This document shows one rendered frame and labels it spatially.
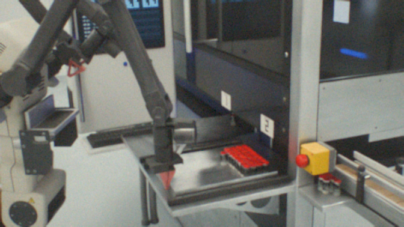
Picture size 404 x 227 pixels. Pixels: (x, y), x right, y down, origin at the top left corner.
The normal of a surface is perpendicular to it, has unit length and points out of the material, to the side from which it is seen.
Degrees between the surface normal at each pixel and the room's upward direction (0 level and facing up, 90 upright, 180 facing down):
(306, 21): 90
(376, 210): 90
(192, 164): 0
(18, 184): 90
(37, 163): 90
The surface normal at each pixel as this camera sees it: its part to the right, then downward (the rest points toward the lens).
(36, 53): -0.04, 0.23
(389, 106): 0.36, 0.28
